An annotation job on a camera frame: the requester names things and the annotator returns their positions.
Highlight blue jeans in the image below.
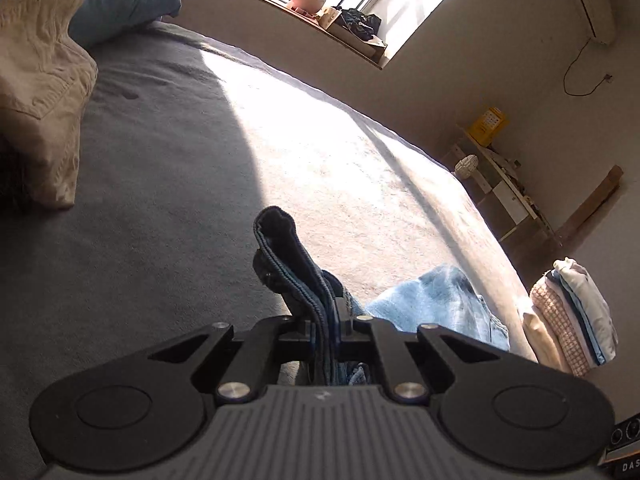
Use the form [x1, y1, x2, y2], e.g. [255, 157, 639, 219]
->
[253, 206, 511, 387]

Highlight wooden shelf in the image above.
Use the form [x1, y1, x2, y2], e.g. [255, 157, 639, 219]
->
[440, 127, 563, 261]

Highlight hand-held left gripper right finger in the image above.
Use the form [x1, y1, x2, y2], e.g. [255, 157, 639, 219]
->
[322, 270, 503, 406]

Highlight pink knitted sweater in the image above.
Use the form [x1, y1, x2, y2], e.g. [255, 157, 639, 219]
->
[530, 272, 592, 378]

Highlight black power cable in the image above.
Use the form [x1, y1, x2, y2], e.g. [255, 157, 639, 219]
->
[563, 37, 614, 97]

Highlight beige pants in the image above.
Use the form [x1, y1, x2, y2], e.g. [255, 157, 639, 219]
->
[0, 0, 99, 209]

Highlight cardboard box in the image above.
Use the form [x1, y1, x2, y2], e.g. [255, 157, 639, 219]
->
[320, 5, 389, 69]

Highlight black bag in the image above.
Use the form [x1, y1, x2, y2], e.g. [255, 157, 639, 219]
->
[340, 7, 383, 41]

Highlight white folded cloth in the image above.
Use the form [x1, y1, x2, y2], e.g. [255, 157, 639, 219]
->
[552, 257, 619, 363]

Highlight cream folded cloth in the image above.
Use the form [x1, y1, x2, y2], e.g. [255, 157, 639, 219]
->
[522, 311, 572, 375]

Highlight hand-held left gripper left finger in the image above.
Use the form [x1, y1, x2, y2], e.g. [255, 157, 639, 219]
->
[147, 249, 317, 406]

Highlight yellow box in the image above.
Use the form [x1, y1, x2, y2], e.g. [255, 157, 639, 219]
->
[467, 106, 509, 147]

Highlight white air conditioner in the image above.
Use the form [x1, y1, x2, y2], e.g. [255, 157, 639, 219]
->
[565, 0, 617, 46]

